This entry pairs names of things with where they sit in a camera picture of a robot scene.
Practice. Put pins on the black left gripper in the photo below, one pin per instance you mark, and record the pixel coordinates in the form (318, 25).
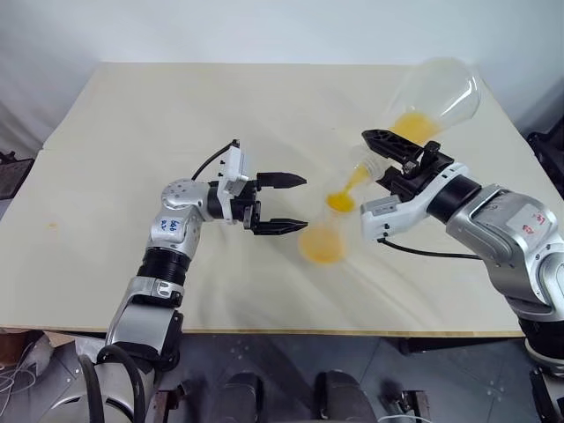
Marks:
(247, 205)

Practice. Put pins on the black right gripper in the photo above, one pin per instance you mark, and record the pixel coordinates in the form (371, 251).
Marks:
(418, 176)

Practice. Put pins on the small clear conical flask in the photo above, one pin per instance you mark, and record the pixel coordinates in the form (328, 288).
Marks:
(324, 247)

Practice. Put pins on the large clear conical flask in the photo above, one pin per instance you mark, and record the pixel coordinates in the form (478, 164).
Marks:
(440, 97)

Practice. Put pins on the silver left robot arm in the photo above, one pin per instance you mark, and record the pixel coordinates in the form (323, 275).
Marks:
(176, 207)

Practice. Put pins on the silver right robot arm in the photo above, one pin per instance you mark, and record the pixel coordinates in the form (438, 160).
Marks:
(506, 224)

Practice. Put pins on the dark rounded foot shape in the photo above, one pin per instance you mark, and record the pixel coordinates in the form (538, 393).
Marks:
(341, 396)
(242, 398)

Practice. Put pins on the rusty metal stand foot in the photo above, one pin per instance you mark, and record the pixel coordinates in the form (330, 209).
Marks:
(407, 403)
(169, 405)

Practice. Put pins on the brown cardboard piece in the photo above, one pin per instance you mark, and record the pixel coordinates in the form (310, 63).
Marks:
(59, 338)

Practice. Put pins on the silver robot torso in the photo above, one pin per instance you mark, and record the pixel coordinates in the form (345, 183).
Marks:
(66, 405)

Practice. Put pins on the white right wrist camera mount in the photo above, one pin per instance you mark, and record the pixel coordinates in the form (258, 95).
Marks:
(396, 211)

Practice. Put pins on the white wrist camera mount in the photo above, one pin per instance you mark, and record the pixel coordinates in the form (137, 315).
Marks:
(235, 167)
(396, 211)

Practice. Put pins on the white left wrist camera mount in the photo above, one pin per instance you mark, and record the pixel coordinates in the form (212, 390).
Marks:
(235, 167)

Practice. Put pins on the black metal frame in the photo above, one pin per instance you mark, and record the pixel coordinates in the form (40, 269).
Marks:
(15, 174)

